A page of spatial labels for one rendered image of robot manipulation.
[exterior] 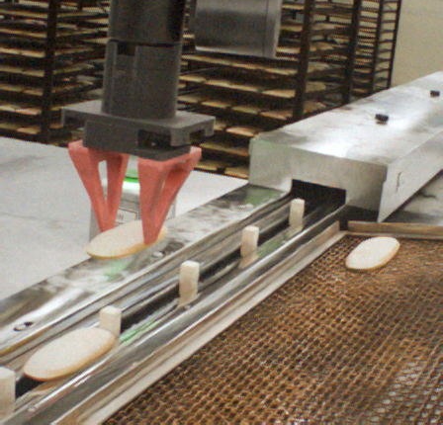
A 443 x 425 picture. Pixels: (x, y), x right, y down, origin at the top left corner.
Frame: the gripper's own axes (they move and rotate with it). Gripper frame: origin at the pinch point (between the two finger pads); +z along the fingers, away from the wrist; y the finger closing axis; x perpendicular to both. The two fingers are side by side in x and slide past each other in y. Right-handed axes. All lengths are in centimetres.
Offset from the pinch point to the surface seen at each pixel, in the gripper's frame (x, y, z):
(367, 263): -12.4, -16.1, 2.6
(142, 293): -7.0, 2.0, 8.1
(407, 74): -700, 136, 61
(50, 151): -56, 46, 11
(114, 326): 2.7, -0.7, 7.3
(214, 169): -232, 96, 54
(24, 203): -30.2, 32.0, 10.9
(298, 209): -39.0, -0.5, 6.9
